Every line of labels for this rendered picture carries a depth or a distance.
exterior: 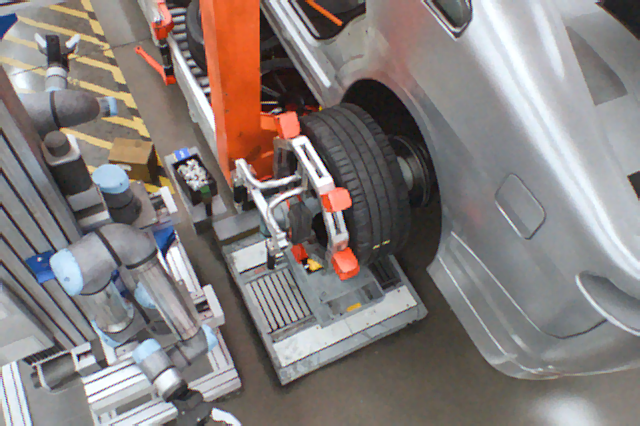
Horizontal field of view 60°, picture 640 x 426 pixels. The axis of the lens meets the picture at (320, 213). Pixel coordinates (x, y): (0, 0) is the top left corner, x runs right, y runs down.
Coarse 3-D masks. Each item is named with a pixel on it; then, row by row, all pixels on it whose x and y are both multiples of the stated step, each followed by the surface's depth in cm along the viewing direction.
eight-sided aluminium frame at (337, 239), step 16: (288, 144) 211; (304, 144) 207; (288, 160) 238; (304, 160) 203; (320, 160) 203; (320, 176) 204; (320, 192) 198; (336, 224) 207; (336, 240) 204; (320, 256) 228
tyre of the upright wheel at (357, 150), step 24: (312, 120) 211; (336, 120) 209; (360, 120) 209; (336, 144) 200; (360, 144) 202; (384, 144) 203; (336, 168) 198; (360, 168) 198; (384, 168) 201; (360, 192) 198; (384, 192) 201; (360, 216) 199; (384, 216) 203; (408, 216) 209; (360, 240) 204; (384, 240) 210; (360, 264) 216
